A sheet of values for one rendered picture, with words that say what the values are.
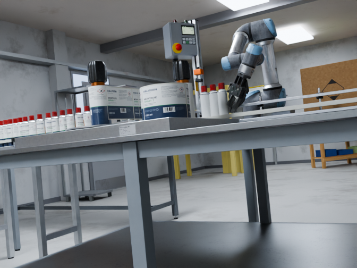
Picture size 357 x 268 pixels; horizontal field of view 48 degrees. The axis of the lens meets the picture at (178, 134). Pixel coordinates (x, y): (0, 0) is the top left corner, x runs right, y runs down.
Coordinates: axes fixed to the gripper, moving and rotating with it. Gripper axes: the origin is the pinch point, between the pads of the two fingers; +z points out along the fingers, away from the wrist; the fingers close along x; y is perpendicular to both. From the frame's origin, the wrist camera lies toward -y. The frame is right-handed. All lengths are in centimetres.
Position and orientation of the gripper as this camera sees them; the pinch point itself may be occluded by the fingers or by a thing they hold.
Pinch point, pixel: (231, 110)
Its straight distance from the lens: 212.7
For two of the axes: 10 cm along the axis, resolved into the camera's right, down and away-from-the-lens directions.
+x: 8.0, 4.1, -4.4
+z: -3.5, 9.1, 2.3
